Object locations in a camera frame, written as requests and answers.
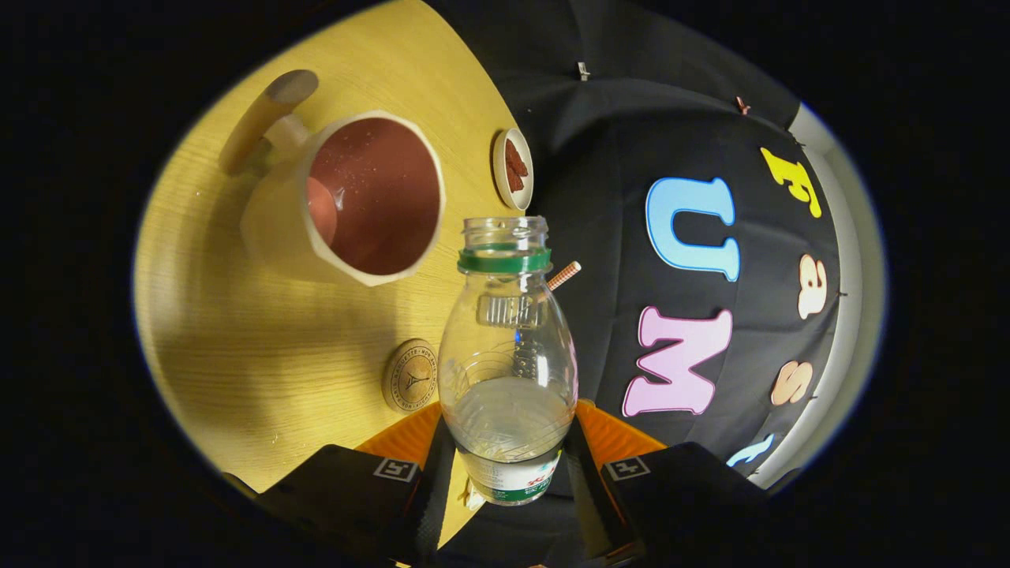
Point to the black backdrop cloth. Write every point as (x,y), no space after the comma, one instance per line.
(600,118)

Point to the wooden table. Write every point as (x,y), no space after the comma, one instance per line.
(237,355)

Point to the clear plastic juice bottle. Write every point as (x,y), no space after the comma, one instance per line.
(509,418)

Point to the red striped straw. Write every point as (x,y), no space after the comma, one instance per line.
(564,275)

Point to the red sausage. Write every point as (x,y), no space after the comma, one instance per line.
(514,180)
(519,158)

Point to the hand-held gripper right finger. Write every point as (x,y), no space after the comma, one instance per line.
(590,505)

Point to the round wooden coaster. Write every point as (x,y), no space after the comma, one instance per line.
(410,377)

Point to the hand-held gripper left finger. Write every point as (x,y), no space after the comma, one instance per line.
(430,509)

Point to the pink clip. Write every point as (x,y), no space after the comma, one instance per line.
(742,105)

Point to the small white plate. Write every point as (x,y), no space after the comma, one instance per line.
(499,170)

